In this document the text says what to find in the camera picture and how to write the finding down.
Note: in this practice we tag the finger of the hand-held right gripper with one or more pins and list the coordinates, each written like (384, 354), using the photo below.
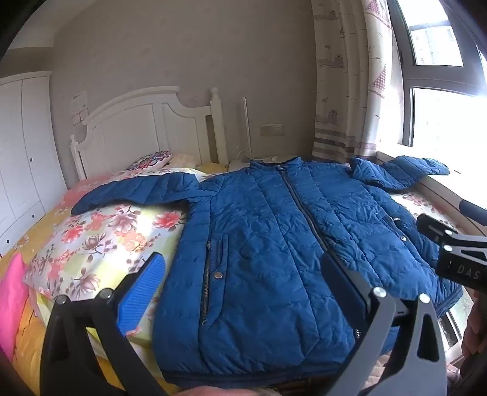
(433, 227)
(473, 210)

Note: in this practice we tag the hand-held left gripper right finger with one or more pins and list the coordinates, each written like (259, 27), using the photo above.
(342, 281)

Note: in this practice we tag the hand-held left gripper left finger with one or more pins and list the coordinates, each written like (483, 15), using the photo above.
(140, 289)

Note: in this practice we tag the blue quilted jacket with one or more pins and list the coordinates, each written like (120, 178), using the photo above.
(266, 236)

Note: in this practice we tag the beige window sill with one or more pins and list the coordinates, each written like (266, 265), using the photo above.
(437, 186)

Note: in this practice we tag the floral quilt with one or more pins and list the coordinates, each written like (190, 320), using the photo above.
(95, 243)

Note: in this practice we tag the coral pink pillow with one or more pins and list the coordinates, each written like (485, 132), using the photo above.
(81, 190)

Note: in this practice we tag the colourful patterned pillow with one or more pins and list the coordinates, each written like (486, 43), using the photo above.
(150, 160)

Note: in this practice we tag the pink cloth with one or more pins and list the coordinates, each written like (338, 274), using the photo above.
(11, 300)

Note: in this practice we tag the cream cushion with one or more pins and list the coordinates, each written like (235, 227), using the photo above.
(184, 159)

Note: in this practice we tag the yellow pillow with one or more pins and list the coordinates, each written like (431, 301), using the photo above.
(211, 167)

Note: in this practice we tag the white bedside table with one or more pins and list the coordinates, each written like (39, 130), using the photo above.
(239, 164)

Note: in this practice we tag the white bed headboard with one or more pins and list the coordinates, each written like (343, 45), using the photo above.
(129, 125)

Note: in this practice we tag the dark framed window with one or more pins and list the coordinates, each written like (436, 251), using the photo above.
(403, 57)

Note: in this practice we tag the patterned beige curtain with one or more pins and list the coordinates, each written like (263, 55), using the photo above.
(342, 76)

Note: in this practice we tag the white pole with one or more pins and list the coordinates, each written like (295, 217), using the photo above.
(247, 129)

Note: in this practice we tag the white wardrobe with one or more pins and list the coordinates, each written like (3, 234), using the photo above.
(23, 152)

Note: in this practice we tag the beige wall socket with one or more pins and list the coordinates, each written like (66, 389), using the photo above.
(272, 129)

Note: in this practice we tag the wall switch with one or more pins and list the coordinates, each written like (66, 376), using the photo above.
(80, 117)

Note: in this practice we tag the white paper wall note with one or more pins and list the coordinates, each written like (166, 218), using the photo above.
(80, 101)

